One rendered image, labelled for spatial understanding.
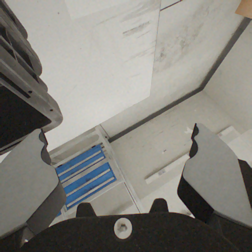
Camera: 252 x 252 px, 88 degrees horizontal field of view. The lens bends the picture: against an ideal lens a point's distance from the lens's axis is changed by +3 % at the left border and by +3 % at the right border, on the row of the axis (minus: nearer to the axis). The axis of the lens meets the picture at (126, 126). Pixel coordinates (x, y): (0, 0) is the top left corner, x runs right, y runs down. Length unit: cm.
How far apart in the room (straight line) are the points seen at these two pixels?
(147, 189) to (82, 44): 254
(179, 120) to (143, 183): 152
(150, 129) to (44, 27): 269
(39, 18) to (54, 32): 3
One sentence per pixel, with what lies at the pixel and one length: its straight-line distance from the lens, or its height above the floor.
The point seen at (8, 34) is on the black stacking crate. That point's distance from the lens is 24.
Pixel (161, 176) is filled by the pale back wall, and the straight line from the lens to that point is 273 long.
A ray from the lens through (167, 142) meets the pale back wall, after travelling 286.
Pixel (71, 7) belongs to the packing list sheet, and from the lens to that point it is 37.
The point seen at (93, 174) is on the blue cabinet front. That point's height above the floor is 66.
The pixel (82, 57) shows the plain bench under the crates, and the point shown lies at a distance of 43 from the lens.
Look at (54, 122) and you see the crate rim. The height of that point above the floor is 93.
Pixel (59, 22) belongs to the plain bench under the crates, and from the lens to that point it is 38.
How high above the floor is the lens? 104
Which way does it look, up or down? 22 degrees down
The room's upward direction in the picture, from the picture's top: 148 degrees clockwise
